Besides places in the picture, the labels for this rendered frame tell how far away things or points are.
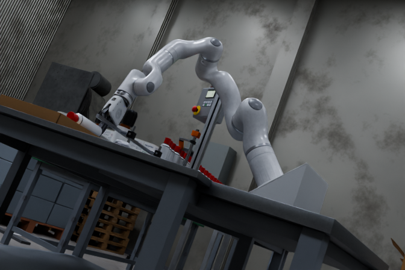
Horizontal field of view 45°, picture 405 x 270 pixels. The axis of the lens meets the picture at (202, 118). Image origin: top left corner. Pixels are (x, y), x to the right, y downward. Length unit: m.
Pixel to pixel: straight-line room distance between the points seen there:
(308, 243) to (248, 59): 6.93
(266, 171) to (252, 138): 0.16
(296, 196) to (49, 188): 4.57
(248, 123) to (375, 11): 5.96
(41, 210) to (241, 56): 4.10
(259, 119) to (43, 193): 4.32
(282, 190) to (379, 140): 5.09
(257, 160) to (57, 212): 4.54
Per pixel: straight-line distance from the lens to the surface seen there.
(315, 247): 1.30
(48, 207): 6.21
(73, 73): 8.26
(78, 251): 3.76
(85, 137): 1.48
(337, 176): 6.88
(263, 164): 2.02
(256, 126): 2.09
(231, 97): 2.23
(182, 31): 9.13
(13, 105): 1.72
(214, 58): 2.32
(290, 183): 1.90
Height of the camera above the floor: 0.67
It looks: 13 degrees up
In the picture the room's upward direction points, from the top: 21 degrees clockwise
